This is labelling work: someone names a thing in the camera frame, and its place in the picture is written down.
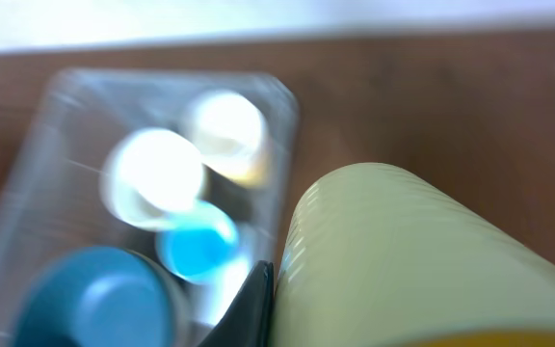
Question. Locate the yellow cup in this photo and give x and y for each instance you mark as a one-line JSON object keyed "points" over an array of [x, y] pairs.
{"points": [[376, 256]]}

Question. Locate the clear plastic storage bin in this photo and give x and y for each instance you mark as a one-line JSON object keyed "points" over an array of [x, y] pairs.
{"points": [[51, 205]]}

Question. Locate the cream cup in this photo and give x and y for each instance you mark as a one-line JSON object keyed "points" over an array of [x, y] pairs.
{"points": [[232, 136]]}

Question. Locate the light blue cup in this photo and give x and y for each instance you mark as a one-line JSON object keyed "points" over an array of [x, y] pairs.
{"points": [[198, 243]]}

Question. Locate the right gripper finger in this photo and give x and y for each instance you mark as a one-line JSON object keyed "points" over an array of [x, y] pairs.
{"points": [[246, 322]]}

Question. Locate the dark blue bowl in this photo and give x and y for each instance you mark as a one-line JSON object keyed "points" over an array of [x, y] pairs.
{"points": [[96, 296]]}

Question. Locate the white small bowl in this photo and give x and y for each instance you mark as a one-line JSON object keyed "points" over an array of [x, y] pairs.
{"points": [[150, 176]]}

